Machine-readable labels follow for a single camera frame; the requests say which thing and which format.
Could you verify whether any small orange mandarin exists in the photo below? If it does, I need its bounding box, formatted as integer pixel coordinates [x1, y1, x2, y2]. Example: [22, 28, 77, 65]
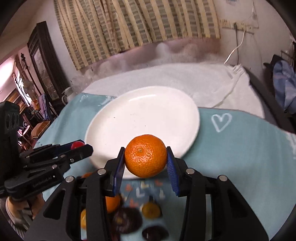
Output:
[125, 135, 167, 178]

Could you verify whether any large orange tangerine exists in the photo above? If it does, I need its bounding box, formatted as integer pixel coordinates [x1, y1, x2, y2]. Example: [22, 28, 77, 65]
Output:
[105, 194, 121, 213]

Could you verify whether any yellow-green round fruit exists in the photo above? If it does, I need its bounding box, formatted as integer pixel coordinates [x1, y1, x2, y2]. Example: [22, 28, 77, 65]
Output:
[142, 201, 162, 219]

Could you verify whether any dark purple mangosteen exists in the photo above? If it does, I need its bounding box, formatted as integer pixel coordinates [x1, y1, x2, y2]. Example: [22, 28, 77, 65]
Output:
[111, 207, 142, 234]

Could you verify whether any dark purple plum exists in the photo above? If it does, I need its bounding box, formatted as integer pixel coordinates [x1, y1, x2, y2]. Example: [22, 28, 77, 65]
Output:
[142, 225, 169, 241]

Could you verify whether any yellow-orange persimmon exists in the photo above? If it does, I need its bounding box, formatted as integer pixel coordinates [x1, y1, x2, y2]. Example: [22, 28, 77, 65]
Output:
[80, 209, 86, 230]

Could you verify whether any person's left hand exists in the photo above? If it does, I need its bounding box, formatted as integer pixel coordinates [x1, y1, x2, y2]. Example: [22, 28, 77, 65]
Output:
[6, 193, 45, 225]

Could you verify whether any white round plate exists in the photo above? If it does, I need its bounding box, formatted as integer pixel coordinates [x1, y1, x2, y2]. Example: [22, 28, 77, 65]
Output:
[85, 86, 200, 169]

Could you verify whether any teal heart-print blanket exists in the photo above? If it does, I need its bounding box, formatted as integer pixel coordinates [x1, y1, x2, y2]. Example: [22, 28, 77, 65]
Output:
[35, 93, 295, 240]

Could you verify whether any white towel cloth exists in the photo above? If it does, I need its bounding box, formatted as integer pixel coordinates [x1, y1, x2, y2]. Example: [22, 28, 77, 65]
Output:
[84, 62, 265, 118]

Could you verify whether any dark framed mirror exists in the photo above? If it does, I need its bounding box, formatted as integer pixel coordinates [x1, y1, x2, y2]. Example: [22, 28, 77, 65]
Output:
[27, 21, 69, 105]

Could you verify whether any striped checked curtain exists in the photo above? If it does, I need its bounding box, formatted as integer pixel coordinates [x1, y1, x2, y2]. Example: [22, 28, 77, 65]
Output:
[54, 0, 221, 70]

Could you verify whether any blue clothes pile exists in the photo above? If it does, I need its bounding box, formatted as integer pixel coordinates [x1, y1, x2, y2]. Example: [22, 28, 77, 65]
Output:
[273, 60, 296, 114]

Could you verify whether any white power strip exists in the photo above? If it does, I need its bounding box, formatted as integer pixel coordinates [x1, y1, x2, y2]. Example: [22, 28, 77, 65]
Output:
[219, 19, 255, 34]

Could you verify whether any white power cable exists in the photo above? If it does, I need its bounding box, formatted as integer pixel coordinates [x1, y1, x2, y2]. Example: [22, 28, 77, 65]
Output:
[223, 29, 246, 65]

